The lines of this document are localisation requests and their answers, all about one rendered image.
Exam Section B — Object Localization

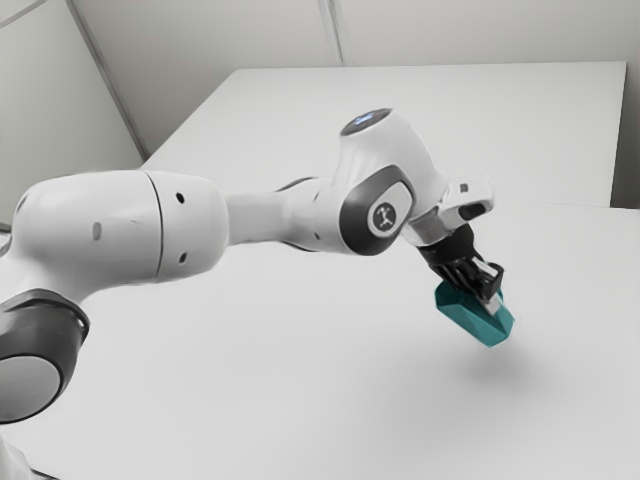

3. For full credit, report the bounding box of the teal faceted mug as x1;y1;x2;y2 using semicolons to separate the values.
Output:
432;280;516;348

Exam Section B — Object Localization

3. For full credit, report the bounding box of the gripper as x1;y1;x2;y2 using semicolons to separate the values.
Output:
418;224;506;316

